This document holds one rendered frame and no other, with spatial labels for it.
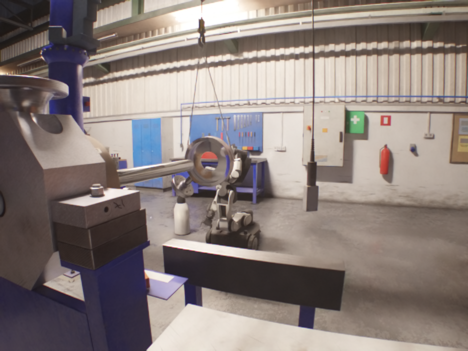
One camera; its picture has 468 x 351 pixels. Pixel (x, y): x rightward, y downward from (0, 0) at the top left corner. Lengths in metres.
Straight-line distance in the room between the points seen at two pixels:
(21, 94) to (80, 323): 0.63
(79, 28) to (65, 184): 2.35
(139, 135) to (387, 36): 5.85
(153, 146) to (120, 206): 5.81
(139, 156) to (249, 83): 3.16
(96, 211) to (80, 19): 2.50
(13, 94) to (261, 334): 0.84
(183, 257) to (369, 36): 5.66
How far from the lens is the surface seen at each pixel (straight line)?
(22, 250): 0.85
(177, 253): 0.97
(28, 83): 0.82
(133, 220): 0.71
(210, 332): 0.58
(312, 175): 1.27
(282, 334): 0.57
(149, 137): 6.53
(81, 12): 2.99
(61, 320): 0.89
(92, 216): 0.62
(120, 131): 7.90
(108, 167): 0.90
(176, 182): 2.05
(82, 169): 0.74
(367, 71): 5.87
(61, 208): 0.66
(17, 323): 1.14
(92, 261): 0.64
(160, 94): 7.10
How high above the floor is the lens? 1.24
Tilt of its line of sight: 8 degrees down
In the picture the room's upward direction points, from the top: straight up
